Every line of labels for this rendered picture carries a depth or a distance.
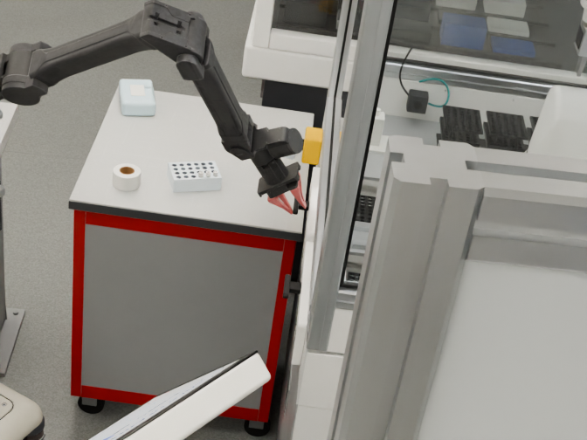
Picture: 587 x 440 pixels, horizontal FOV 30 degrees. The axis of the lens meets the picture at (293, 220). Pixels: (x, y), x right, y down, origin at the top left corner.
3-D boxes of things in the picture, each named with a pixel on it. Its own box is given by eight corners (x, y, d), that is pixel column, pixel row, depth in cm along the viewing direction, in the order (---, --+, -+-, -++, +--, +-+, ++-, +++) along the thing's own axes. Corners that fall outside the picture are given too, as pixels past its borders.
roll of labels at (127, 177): (126, 173, 282) (127, 160, 280) (146, 184, 279) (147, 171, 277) (107, 182, 277) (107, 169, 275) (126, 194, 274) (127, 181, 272)
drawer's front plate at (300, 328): (291, 366, 221) (298, 324, 215) (300, 279, 245) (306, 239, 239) (300, 367, 221) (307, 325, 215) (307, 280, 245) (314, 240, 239)
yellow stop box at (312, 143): (298, 162, 282) (302, 139, 278) (300, 148, 288) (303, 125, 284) (318, 166, 282) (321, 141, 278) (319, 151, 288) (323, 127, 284)
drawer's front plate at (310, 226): (300, 272, 247) (307, 233, 241) (307, 202, 271) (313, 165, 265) (307, 273, 247) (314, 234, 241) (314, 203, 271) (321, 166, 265)
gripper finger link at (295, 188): (313, 211, 247) (293, 180, 242) (286, 223, 249) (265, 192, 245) (314, 195, 252) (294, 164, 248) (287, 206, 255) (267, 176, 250)
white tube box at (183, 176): (173, 192, 278) (174, 180, 275) (167, 175, 284) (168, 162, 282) (220, 189, 281) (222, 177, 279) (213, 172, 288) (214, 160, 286)
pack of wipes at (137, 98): (155, 117, 308) (156, 103, 305) (121, 116, 306) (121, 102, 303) (151, 92, 320) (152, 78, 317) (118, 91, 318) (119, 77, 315)
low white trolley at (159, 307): (65, 421, 312) (68, 199, 269) (109, 288, 363) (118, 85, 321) (267, 449, 313) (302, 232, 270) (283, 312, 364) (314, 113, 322)
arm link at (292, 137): (230, 115, 238) (225, 151, 235) (272, 103, 232) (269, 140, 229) (263, 137, 247) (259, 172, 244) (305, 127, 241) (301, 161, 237)
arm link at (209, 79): (175, 10, 203) (168, 62, 199) (204, 9, 202) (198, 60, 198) (231, 120, 242) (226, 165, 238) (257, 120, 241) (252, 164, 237)
